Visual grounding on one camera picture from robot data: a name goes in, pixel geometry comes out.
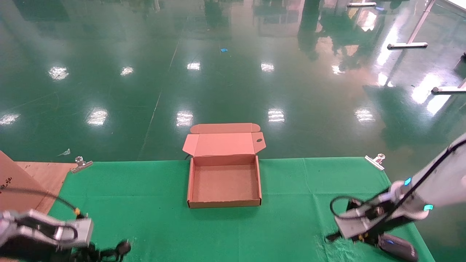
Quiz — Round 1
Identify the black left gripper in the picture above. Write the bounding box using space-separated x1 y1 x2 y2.
71 239 131 262

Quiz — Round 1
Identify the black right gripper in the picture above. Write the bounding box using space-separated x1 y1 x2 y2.
325 233 420 262

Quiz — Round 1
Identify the open brown cardboard box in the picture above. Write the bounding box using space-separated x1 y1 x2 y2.
182 123 266 209

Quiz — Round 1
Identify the green table cloth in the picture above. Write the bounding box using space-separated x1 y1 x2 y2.
47 157 435 262

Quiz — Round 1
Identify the silver binder clip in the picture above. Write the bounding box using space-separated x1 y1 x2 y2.
71 156 93 174
365 154 386 171

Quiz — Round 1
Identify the brown cardboard panel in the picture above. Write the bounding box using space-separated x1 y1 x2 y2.
0 151 48 215

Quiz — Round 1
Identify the metal table foot bar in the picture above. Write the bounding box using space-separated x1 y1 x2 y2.
431 78 466 95

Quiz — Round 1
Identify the long-legged metal table foot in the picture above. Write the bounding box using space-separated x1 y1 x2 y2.
387 0 436 50

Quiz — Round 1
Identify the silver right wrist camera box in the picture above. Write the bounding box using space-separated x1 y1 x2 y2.
334 204 389 239

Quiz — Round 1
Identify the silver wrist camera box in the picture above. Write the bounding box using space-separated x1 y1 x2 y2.
69 218 94 249
334 204 389 239

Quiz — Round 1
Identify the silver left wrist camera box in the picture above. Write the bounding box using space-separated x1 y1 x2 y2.
69 218 94 249

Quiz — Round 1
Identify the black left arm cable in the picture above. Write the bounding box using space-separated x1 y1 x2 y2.
0 187 83 219

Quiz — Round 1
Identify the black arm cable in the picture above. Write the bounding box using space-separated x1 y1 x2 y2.
0 187 83 219
329 139 466 221

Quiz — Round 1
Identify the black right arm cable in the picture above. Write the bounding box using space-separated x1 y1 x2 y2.
329 139 466 221

